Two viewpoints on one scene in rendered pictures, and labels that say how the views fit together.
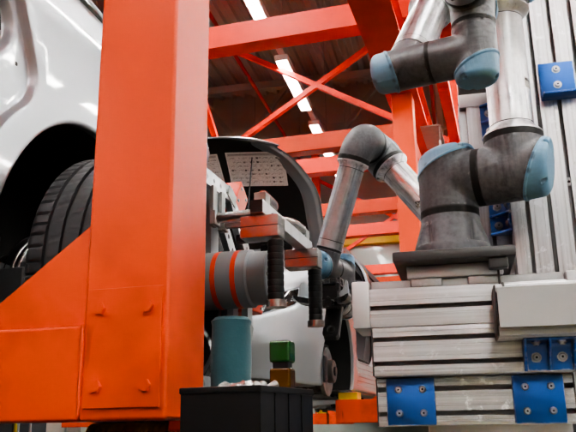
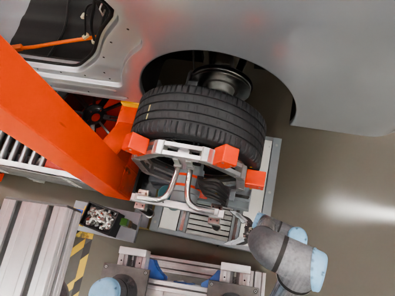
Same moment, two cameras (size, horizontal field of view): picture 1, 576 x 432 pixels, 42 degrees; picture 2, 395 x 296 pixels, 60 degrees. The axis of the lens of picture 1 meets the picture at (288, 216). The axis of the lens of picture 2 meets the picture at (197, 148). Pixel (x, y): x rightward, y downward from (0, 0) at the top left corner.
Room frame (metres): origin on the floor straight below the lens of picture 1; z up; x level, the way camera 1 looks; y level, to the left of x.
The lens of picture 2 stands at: (1.97, -0.31, 2.44)
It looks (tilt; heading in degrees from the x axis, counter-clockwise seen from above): 68 degrees down; 102
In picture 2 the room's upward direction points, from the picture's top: 17 degrees counter-clockwise
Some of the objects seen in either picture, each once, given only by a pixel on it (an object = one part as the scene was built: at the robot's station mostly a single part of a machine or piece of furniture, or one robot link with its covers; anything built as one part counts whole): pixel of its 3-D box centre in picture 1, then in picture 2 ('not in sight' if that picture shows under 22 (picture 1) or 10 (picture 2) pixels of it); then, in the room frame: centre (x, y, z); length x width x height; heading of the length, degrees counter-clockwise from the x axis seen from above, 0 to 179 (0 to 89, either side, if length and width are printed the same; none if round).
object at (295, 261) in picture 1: (303, 259); (215, 214); (1.90, -0.04, 0.93); 0.09 x 0.05 x 0.05; 74
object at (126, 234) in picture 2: not in sight; (104, 221); (1.21, 0.07, 0.44); 0.43 x 0.17 x 0.03; 164
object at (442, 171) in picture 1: (450, 180); (107, 295); (1.44, -0.33, 0.98); 0.13 x 0.12 x 0.14; 63
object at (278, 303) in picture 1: (275, 271); (146, 210); (1.57, 0.03, 0.83); 0.04 x 0.04 x 0.16
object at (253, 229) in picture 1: (262, 227); (142, 199); (1.57, 0.06, 0.93); 0.09 x 0.05 x 0.05; 74
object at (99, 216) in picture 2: (249, 422); (101, 219); (1.22, 0.07, 0.51); 0.20 x 0.14 x 0.13; 156
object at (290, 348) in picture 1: (282, 351); (124, 222); (1.40, 0.01, 0.64); 0.04 x 0.04 x 0.04; 74
